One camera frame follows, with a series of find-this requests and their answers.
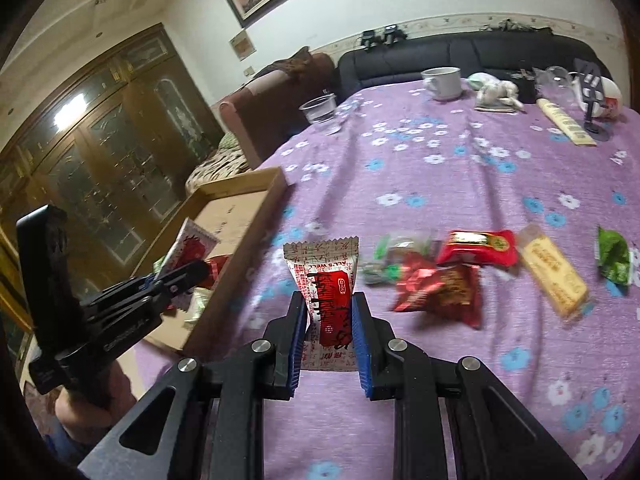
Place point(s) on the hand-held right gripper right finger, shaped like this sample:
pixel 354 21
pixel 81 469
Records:
pixel 361 345

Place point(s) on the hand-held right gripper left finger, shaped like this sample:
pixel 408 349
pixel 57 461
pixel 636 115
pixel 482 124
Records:
pixel 297 340

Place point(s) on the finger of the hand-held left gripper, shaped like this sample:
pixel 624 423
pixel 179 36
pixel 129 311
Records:
pixel 175 301
pixel 185 274

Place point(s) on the white red snack packet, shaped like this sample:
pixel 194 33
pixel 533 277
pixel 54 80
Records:
pixel 192 240
pixel 327 280

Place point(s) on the cardboard box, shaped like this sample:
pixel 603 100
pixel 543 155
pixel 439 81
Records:
pixel 225 210

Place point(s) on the red candy packet black label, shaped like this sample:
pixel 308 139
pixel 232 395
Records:
pixel 475 250

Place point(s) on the yellow biscuit packet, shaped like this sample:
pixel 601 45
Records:
pixel 550 272

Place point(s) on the person's left forearm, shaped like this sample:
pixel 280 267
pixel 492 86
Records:
pixel 85 417

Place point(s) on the pale green white snack packet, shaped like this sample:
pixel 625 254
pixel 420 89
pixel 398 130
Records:
pixel 197 310

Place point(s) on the dark red foil snack packet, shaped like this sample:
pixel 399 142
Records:
pixel 445 290
pixel 220 267

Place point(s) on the clear green candy packet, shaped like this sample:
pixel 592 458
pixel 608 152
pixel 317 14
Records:
pixel 382 272
pixel 400 247

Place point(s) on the floral seat cushion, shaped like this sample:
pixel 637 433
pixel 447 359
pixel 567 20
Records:
pixel 220 160

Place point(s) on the wooden display cabinet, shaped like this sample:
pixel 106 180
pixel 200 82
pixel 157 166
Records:
pixel 100 160

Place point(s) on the person's blue clothing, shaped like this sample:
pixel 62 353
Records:
pixel 62 447

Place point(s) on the purple floral tablecloth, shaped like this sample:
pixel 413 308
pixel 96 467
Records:
pixel 450 185

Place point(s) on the brown armchair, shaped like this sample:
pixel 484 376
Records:
pixel 270 110

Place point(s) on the clear plastic cup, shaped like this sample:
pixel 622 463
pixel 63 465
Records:
pixel 320 110

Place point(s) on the brown patterned cloth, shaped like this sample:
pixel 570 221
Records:
pixel 292 62

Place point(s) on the small green snack packet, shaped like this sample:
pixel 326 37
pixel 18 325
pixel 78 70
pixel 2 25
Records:
pixel 614 255

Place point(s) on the flat olive booklet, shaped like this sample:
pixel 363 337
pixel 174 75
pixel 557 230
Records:
pixel 492 108

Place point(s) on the white mug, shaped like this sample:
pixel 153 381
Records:
pixel 445 85

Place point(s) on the white crumpled cloth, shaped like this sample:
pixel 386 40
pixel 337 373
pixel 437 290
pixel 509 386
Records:
pixel 492 90

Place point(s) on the black sofa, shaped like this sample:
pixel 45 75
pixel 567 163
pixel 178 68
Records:
pixel 400 60

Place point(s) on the black clamp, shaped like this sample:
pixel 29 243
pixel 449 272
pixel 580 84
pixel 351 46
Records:
pixel 369 42
pixel 392 35

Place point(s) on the cream tube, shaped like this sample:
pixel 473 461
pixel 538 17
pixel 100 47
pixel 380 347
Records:
pixel 565 122

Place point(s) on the small black box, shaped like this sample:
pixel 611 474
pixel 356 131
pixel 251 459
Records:
pixel 525 90

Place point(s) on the black phone stand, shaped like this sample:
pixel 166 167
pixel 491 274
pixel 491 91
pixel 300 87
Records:
pixel 590 85

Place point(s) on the white bowl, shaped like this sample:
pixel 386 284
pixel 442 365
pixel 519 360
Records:
pixel 612 97

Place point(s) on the wall socket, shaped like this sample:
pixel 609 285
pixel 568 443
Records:
pixel 248 71

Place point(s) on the small wall picture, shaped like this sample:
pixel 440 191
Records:
pixel 242 44

